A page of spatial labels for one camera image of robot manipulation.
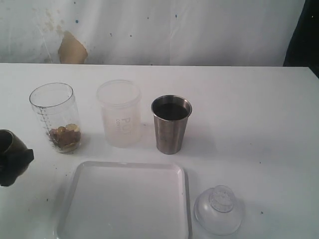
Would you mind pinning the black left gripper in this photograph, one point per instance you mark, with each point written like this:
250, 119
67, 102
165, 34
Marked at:
13, 165

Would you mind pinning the coins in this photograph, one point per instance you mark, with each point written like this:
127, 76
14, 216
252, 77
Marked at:
65, 138

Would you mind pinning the clear graduated shaker cup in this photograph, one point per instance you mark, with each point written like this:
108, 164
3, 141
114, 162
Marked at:
54, 105

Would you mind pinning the stainless steel tumbler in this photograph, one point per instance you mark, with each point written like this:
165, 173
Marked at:
171, 115

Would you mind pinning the clear shaker strainer lid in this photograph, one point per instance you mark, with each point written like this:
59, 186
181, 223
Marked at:
218, 211

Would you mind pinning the brown wooden cup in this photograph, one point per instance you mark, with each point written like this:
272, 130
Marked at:
10, 143

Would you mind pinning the white plastic tray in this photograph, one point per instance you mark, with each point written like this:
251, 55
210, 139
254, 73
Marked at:
116, 200

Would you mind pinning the frosted plastic container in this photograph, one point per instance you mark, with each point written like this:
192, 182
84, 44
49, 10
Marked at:
120, 102

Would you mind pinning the dark object right background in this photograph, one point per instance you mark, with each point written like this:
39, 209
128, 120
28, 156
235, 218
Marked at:
303, 50

